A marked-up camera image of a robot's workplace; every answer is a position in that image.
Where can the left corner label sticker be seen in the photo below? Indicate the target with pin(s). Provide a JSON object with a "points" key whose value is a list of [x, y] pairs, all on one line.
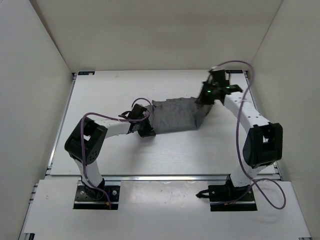
{"points": [[86, 73]]}

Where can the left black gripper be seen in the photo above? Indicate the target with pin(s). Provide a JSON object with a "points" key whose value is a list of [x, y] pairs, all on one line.
{"points": [[148, 131]]}

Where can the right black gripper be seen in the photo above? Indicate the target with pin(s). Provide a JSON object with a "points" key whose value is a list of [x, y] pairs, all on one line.
{"points": [[201, 99]]}

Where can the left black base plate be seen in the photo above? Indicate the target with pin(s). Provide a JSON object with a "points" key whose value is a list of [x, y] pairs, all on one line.
{"points": [[87, 198]]}

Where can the corner label sticker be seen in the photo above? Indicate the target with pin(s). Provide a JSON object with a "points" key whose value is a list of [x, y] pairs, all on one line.
{"points": [[233, 71], [86, 73]]}

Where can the right corner label sticker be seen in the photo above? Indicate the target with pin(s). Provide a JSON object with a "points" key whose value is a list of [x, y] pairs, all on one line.
{"points": [[233, 71]]}

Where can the aluminium front rail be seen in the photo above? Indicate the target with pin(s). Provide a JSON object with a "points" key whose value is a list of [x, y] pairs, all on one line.
{"points": [[166, 178]]}

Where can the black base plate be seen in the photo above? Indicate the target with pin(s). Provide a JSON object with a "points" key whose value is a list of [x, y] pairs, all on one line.
{"points": [[228, 198], [87, 198]]}

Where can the grey pleated skirt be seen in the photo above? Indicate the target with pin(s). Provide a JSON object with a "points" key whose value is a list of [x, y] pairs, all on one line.
{"points": [[177, 115]]}

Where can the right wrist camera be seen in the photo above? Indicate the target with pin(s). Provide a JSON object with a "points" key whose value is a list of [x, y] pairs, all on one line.
{"points": [[218, 78]]}

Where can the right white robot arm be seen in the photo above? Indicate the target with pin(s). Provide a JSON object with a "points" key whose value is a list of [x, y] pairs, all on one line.
{"points": [[264, 140]]}

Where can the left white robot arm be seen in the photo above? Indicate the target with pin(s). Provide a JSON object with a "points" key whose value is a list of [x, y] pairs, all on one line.
{"points": [[86, 140]]}

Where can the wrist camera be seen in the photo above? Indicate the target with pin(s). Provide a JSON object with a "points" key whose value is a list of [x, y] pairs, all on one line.
{"points": [[218, 78], [137, 112]]}

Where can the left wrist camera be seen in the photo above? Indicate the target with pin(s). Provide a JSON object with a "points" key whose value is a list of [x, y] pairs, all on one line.
{"points": [[137, 112]]}

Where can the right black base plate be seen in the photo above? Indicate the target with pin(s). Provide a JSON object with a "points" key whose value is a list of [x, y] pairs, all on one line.
{"points": [[228, 198]]}

